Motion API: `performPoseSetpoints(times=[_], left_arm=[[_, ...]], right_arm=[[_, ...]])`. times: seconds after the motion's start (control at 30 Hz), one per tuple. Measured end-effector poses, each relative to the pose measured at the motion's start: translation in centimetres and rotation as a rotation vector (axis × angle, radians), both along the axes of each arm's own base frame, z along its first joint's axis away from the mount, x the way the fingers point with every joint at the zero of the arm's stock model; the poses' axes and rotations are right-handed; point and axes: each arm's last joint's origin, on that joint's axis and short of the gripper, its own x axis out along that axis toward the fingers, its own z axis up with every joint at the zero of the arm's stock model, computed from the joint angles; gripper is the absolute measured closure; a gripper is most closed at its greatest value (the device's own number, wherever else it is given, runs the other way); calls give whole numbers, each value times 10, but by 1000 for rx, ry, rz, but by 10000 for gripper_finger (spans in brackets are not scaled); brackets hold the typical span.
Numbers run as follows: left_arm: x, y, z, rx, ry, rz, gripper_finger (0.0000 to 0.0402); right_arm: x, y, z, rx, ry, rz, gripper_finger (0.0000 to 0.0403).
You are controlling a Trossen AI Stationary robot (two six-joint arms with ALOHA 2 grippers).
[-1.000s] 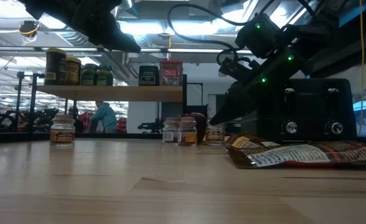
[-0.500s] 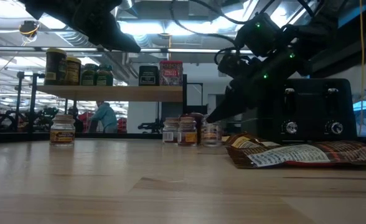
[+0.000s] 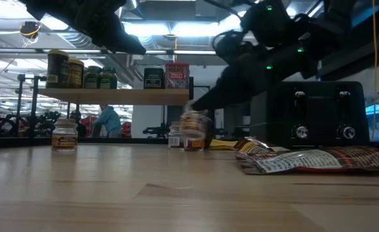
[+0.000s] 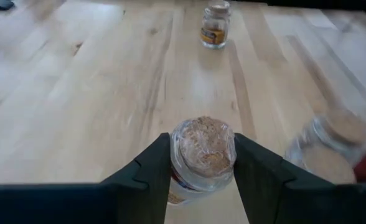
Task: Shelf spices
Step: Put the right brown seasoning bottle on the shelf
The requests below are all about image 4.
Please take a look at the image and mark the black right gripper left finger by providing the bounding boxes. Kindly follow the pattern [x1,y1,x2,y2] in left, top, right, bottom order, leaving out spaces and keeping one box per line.
[0,133,172,224]

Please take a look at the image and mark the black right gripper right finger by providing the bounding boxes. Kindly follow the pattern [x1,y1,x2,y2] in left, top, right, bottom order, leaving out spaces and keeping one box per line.
[234,133,366,224]

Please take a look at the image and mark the small cork-topped glass jar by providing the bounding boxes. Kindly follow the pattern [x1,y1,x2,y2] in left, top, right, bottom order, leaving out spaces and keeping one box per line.
[284,107,366,185]
[167,116,237,206]
[200,0,233,50]

